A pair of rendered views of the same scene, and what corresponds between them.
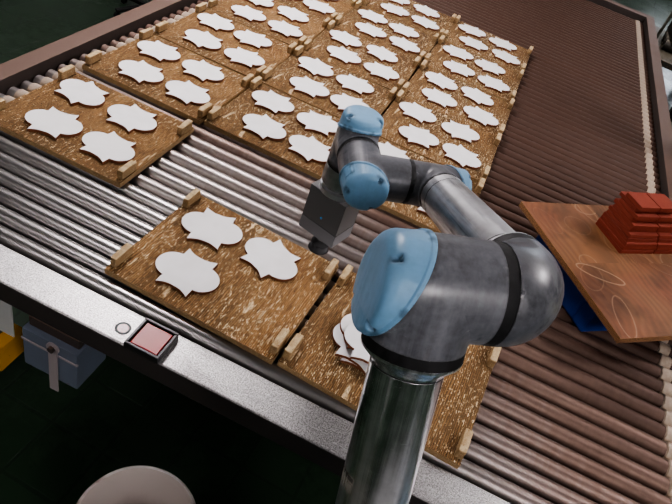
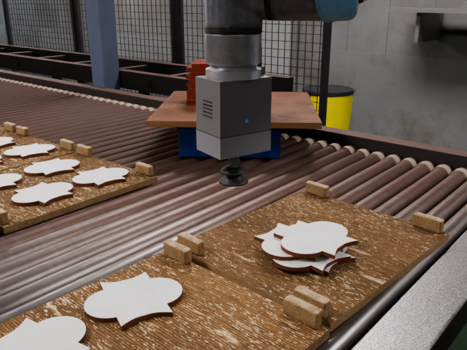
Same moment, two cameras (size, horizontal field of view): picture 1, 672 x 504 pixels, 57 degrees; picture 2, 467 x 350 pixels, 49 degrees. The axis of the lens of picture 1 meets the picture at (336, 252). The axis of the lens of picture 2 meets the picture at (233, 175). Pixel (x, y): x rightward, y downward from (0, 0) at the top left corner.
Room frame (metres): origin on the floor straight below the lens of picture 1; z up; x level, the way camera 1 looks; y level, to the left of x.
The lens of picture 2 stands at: (0.59, 0.62, 1.37)
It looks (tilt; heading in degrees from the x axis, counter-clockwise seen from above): 19 degrees down; 303
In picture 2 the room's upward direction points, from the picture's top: straight up
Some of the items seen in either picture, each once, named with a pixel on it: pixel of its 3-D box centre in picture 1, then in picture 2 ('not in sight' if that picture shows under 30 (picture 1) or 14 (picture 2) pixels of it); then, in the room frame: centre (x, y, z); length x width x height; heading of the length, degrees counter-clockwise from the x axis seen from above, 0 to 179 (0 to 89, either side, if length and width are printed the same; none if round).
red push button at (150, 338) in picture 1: (151, 340); not in sight; (0.75, 0.28, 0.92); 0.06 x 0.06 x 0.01; 82
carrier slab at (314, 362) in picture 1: (395, 357); (314, 242); (0.93, -0.20, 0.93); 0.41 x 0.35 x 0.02; 78
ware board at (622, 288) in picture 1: (635, 265); (237, 107); (1.47, -0.79, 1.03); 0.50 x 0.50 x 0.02; 29
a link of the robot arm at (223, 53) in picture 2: (344, 176); (235, 51); (0.96, 0.03, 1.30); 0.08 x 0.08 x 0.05
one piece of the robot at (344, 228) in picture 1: (336, 206); (230, 107); (0.97, 0.03, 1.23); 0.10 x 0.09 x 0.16; 157
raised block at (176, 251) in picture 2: (330, 269); (177, 251); (1.10, 0.00, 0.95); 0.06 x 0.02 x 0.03; 170
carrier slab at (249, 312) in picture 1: (229, 269); (134, 348); (1.00, 0.21, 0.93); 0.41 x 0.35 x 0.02; 80
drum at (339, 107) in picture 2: not in sight; (325, 129); (2.16, -3.26, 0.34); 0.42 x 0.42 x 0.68
